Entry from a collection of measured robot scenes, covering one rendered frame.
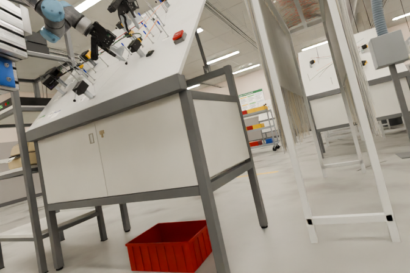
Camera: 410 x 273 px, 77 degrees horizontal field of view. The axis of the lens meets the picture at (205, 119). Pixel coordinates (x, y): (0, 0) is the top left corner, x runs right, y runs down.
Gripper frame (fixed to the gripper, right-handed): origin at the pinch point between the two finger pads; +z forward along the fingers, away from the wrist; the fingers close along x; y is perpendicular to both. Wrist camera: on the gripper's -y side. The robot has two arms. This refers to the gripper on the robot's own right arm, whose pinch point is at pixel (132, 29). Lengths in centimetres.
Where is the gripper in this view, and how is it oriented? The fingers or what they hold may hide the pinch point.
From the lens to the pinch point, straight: 147.1
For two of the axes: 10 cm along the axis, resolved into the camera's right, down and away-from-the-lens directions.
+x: -7.9, 0.4, 6.1
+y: 5.3, -4.5, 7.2
